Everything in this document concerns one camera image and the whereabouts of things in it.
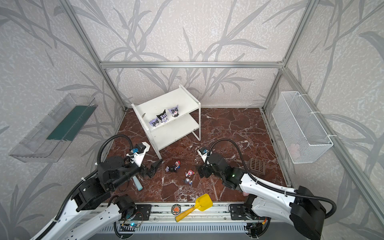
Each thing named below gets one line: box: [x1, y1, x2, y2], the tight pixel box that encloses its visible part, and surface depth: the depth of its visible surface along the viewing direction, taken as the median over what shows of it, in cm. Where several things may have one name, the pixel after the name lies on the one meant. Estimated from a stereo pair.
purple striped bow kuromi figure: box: [168, 104, 179, 118], surface depth 70 cm
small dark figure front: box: [184, 178, 193, 185], surface depth 84 cm
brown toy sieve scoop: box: [248, 157, 266, 175], surface depth 90 cm
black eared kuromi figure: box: [165, 166, 177, 173], surface depth 88 cm
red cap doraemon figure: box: [174, 160, 181, 171], surface depth 90 cm
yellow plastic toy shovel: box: [175, 193, 213, 223], surface depth 77 cm
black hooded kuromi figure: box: [156, 109, 169, 123], surface depth 68 cm
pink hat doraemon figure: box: [185, 170, 195, 177], surface depth 86 cm
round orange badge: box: [171, 203, 182, 216], surface depth 77 cm
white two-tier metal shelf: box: [131, 84, 201, 160], surface depth 79 cm
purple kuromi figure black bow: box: [149, 118, 159, 127], surface depth 67 cm
